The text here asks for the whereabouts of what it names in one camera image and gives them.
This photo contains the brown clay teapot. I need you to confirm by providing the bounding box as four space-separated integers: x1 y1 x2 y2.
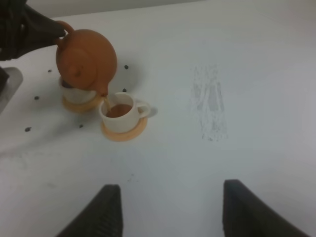
56 21 118 96

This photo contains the orange saucer near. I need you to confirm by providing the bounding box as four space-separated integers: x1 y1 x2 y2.
100 116 148 143

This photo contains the orange saucer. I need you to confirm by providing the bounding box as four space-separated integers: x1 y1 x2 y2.
62 95 103 114
100 116 148 143

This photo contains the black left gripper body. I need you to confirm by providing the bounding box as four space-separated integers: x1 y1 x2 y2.
0 0 32 61

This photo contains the white teacup far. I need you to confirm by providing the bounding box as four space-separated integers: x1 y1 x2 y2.
59 77 96 105

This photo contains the white teacup near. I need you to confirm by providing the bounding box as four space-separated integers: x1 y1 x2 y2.
99 92 151 133

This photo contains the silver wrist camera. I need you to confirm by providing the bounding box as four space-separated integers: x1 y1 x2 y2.
0 67 23 113

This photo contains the orange saucer far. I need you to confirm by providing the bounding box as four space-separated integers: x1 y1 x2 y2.
62 95 103 114

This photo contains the white teacup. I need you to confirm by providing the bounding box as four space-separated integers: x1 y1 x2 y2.
59 77 96 105
99 92 151 133

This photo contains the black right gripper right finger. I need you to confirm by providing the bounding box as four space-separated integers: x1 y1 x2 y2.
222 180 307 237

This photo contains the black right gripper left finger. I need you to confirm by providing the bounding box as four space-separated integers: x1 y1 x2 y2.
58 185 123 237

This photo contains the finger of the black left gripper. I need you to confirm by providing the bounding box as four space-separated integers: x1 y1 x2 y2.
23 5 66 51

